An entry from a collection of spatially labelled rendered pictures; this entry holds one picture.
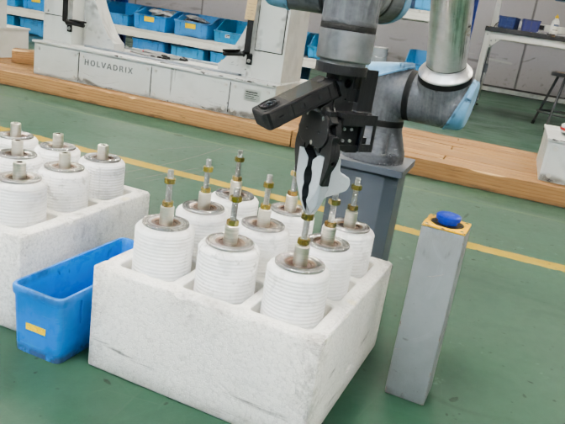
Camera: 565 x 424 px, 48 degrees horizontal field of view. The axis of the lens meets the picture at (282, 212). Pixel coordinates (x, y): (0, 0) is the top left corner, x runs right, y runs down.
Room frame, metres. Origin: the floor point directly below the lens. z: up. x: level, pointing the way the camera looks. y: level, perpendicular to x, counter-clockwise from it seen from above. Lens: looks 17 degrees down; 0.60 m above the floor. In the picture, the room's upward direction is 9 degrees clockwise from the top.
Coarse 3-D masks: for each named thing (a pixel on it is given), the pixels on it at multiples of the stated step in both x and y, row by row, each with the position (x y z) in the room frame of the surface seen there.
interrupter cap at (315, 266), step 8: (280, 256) 0.89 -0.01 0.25; (288, 256) 0.89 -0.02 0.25; (312, 256) 0.91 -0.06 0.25; (280, 264) 0.85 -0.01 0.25; (288, 264) 0.86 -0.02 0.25; (312, 264) 0.88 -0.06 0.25; (320, 264) 0.88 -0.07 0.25; (296, 272) 0.84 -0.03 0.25; (304, 272) 0.84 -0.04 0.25; (312, 272) 0.84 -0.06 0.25; (320, 272) 0.85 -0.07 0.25
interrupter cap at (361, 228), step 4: (336, 220) 1.11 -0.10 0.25; (340, 220) 1.11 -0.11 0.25; (356, 220) 1.13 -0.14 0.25; (336, 224) 1.09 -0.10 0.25; (340, 224) 1.10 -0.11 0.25; (356, 224) 1.11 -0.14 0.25; (360, 224) 1.11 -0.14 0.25; (364, 224) 1.11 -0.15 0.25; (336, 228) 1.07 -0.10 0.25; (340, 228) 1.06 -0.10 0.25; (344, 228) 1.07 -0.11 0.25; (348, 228) 1.08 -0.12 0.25; (356, 228) 1.09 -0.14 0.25; (360, 228) 1.09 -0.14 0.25; (364, 228) 1.09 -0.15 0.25; (368, 228) 1.09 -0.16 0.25; (348, 232) 1.06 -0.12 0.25; (352, 232) 1.06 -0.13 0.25; (356, 232) 1.06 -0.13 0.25; (360, 232) 1.06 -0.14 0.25; (364, 232) 1.07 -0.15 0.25
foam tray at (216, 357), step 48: (96, 288) 0.92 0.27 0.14; (144, 288) 0.88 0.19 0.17; (192, 288) 0.92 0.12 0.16; (384, 288) 1.11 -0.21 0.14; (96, 336) 0.91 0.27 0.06; (144, 336) 0.88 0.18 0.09; (192, 336) 0.85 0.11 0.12; (240, 336) 0.82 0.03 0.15; (288, 336) 0.79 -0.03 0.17; (336, 336) 0.84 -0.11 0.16; (144, 384) 0.88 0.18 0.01; (192, 384) 0.85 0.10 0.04; (240, 384) 0.82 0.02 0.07; (288, 384) 0.79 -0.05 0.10; (336, 384) 0.90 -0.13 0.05
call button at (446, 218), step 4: (440, 212) 1.00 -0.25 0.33; (444, 212) 1.00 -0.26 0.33; (448, 212) 1.00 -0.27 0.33; (436, 216) 0.99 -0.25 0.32; (440, 216) 0.98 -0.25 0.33; (444, 216) 0.98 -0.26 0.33; (448, 216) 0.98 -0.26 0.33; (452, 216) 0.98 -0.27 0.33; (456, 216) 0.98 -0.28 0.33; (460, 216) 0.99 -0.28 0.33; (440, 220) 0.99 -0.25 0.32; (444, 220) 0.98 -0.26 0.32; (448, 220) 0.97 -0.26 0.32; (452, 220) 0.97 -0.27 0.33; (456, 220) 0.97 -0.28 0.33; (460, 220) 0.98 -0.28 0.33; (444, 224) 0.98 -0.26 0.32; (448, 224) 0.98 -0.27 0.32; (452, 224) 0.98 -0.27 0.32; (456, 224) 0.98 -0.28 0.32
